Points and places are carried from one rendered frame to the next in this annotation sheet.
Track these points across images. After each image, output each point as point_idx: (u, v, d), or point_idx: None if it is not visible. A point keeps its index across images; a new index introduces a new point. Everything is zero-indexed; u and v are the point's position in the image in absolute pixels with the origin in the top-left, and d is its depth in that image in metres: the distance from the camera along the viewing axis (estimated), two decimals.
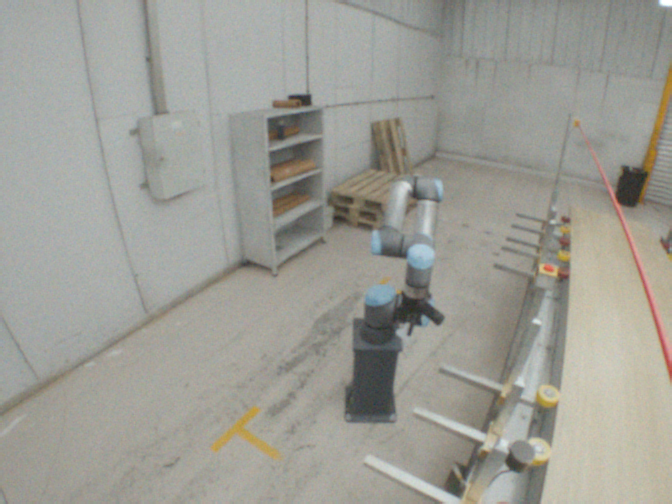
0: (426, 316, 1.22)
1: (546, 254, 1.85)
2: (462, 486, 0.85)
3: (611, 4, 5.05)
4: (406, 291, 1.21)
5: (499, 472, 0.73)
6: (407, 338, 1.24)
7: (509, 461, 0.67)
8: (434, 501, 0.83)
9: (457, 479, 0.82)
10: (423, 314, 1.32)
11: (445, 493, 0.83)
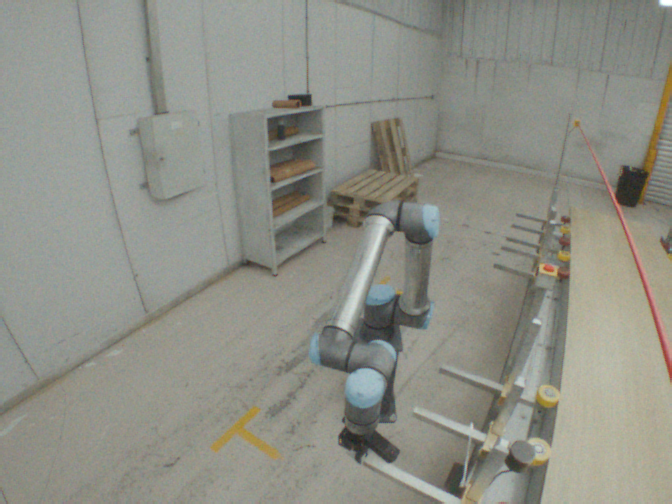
0: (374, 451, 0.87)
1: (546, 254, 1.85)
2: (464, 482, 0.86)
3: (611, 4, 5.05)
4: (346, 424, 0.86)
5: (499, 472, 0.73)
6: (358, 463, 0.94)
7: (509, 461, 0.67)
8: (434, 501, 0.83)
9: (466, 457, 0.88)
10: None
11: (445, 493, 0.83)
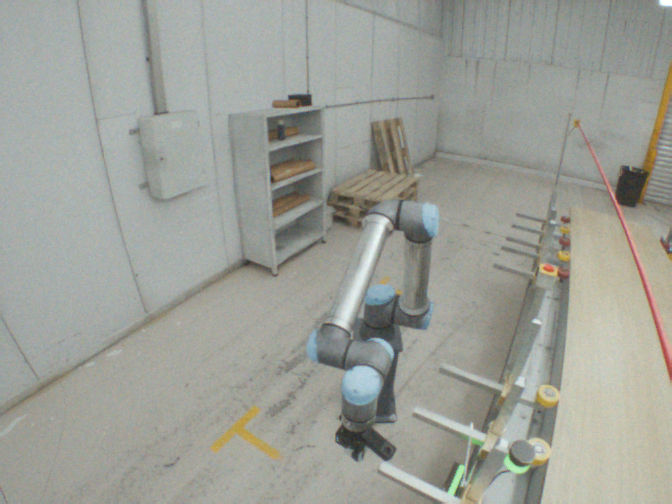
0: (370, 449, 0.87)
1: (546, 254, 1.85)
2: (464, 482, 0.86)
3: (611, 4, 5.05)
4: (343, 421, 0.86)
5: (499, 472, 0.73)
6: (355, 461, 0.94)
7: (509, 461, 0.67)
8: None
9: (466, 457, 0.88)
10: None
11: (461, 500, 0.81)
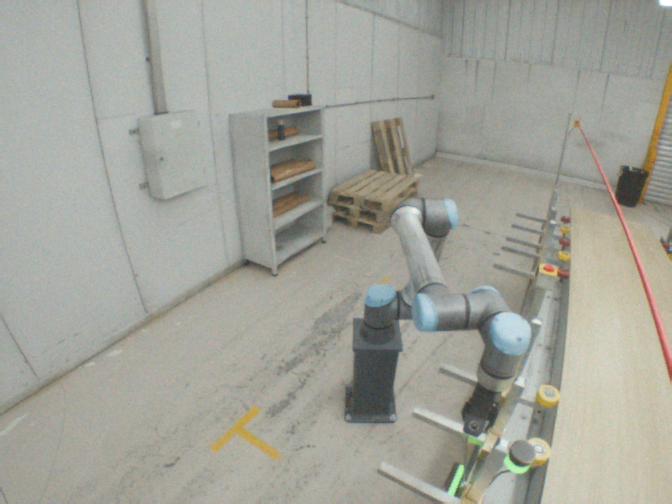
0: (469, 409, 0.77)
1: (546, 254, 1.85)
2: (463, 484, 0.85)
3: (611, 4, 5.05)
4: None
5: (499, 472, 0.73)
6: (464, 422, 0.85)
7: (509, 461, 0.67)
8: None
9: (463, 464, 0.85)
10: (487, 426, 0.80)
11: (461, 500, 0.81)
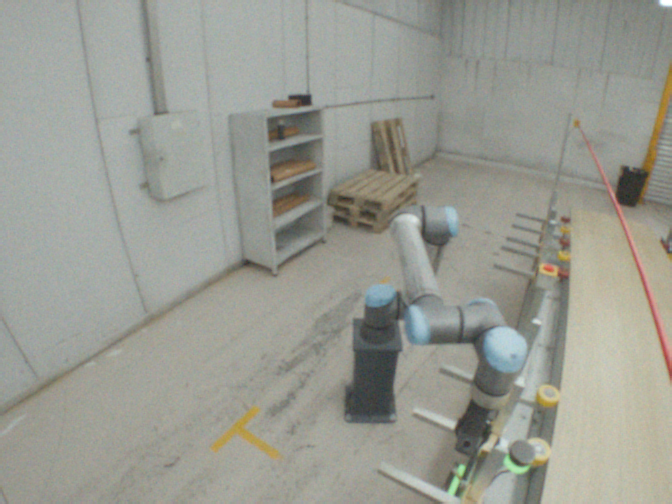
0: (462, 426, 0.73)
1: (546, 254, 1.85)
2: (462, 486, 0.85)
3: (611, 4, 5.05)
4: None
5: (499, 472, 0.73)
6: (458, 438, 0.82)
7: (509, 461, 0.67)
8: None
9: (457, 479, 0.82)
10: (481, 443, 0.77)
11: (461, 500, 0.81)
